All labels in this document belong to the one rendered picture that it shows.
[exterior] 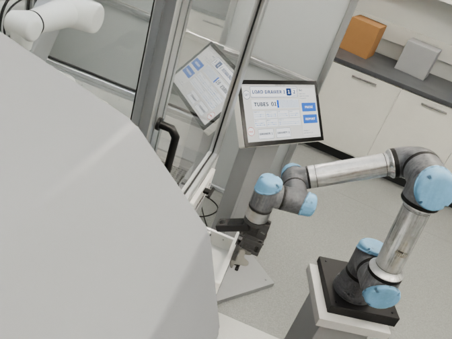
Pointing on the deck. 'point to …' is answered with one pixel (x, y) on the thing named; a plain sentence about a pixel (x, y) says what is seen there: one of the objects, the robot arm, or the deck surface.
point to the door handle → (170, 141)
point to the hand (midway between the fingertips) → (232, 259)
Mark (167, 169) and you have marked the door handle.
